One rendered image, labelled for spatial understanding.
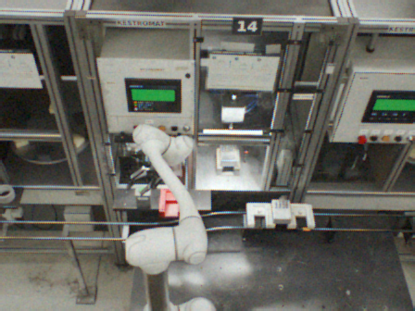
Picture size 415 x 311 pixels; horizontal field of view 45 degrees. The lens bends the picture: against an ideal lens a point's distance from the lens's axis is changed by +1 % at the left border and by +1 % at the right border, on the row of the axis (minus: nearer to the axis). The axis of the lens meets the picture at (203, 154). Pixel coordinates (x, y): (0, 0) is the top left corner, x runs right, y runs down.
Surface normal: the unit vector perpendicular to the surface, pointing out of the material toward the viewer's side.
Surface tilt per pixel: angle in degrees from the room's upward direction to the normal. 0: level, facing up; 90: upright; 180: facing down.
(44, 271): 0
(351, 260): 0
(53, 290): 0
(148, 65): 90
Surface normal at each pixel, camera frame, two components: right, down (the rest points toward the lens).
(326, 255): 0.03, -0.65
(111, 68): 0.00, 0.76
